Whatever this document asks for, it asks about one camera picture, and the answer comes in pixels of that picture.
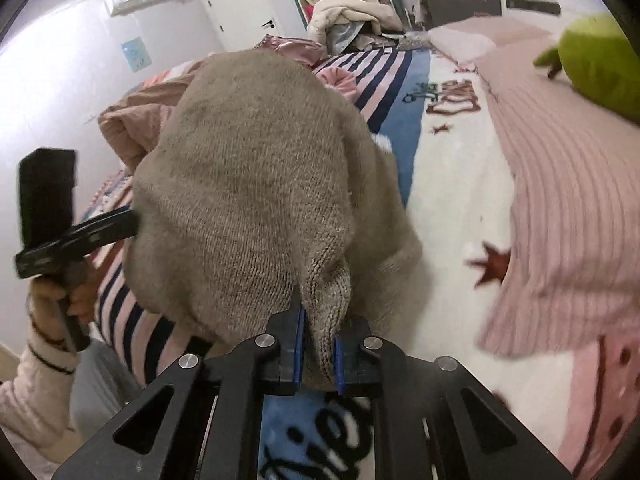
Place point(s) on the pink satin garment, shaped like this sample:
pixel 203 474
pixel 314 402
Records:
pixel 292 50

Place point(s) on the pink ribbed pillow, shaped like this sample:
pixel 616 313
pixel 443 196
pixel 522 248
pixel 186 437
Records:
pixel 565 200

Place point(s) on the person's left hand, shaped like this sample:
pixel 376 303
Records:
pixel 44 296

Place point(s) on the green avocado plush toy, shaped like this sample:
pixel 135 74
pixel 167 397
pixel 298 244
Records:
pixel 595 60

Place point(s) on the striped printed bed sheet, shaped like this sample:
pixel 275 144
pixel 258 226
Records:
pixel 450 170

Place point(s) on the white door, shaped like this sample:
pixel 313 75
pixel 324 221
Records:
pixel 240 5

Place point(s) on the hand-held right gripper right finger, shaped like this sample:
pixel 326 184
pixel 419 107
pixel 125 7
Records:
pixel 340 367

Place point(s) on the pink dotted cloth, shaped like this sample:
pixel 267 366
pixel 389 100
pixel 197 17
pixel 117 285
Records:
pixel 605 410

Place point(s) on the cream clothes pile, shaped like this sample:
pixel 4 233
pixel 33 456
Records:
pixel 350 15

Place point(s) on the person's leg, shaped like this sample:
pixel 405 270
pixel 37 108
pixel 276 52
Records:
pixel 102 390

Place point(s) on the pink quilt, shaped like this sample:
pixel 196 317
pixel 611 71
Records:
pixel 130 125

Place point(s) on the pink pillow with white edge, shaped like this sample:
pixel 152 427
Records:
pixel 480 37

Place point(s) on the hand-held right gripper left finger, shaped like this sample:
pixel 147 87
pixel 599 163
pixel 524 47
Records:
pixel 299 355

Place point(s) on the beige knit sweater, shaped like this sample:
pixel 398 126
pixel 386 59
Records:
pixel 250 170

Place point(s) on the grey patterned pouch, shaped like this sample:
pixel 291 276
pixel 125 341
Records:
pixel 415 40

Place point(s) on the blue wall poster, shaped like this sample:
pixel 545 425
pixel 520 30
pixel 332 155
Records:
pixel 136 54

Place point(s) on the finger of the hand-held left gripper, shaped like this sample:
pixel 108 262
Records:
pixel 107 225

